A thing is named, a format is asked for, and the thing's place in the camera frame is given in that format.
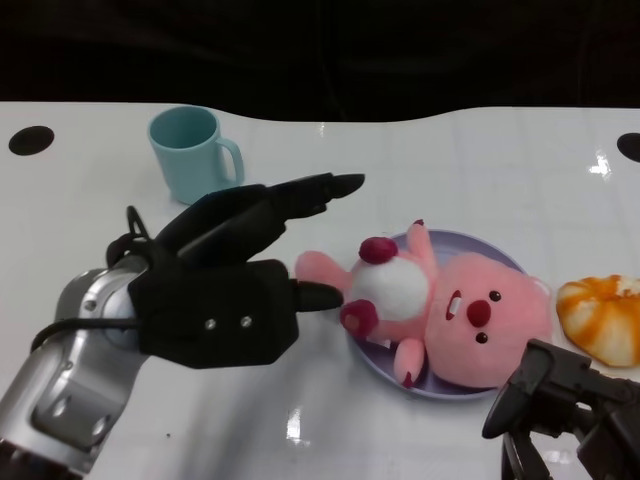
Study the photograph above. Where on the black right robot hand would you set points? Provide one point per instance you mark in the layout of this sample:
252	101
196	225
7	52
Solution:
555	390

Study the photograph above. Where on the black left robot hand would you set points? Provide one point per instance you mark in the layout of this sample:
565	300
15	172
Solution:
215	310

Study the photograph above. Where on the pink plush beaver doll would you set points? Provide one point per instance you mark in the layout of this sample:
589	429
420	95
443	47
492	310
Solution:
480	320

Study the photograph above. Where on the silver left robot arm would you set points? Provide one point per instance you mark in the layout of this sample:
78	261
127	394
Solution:
65	390

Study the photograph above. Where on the lavender plastic plate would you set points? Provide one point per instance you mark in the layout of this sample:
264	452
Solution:
372	367

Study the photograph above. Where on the orange white bread bun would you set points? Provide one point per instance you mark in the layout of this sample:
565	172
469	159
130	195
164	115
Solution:
595	320

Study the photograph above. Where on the teal plastic mug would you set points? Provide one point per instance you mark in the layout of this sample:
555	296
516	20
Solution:
185	155

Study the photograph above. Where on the black table grommet hole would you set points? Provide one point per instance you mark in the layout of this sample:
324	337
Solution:
31	140
630	147

